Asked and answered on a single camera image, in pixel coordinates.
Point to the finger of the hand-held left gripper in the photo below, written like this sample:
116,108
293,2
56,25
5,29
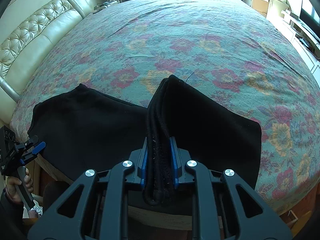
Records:
30,141
39,147

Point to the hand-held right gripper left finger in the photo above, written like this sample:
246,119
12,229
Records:
142,165

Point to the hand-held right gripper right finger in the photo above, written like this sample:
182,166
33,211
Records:
175,165

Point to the black pants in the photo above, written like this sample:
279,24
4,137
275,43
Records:
87,130

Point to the person's left forearm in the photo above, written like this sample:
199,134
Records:
8,220

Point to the person's left hand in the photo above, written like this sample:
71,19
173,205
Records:
12,191

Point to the patterned white cloth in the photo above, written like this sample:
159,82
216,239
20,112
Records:
35,208

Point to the cream tufted leather headboard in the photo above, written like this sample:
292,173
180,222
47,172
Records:
37,30

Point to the floral bedspread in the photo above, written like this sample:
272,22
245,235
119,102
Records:
187,42

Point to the brown bed base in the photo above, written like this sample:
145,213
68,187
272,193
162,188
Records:
295,212

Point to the white television stand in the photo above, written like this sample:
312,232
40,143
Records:
305,50

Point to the black set-top box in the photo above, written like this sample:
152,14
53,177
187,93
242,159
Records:
305,41

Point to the cream dresser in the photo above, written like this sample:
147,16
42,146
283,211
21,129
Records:
257,0

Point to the black television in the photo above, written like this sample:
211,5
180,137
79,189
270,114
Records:
311,10

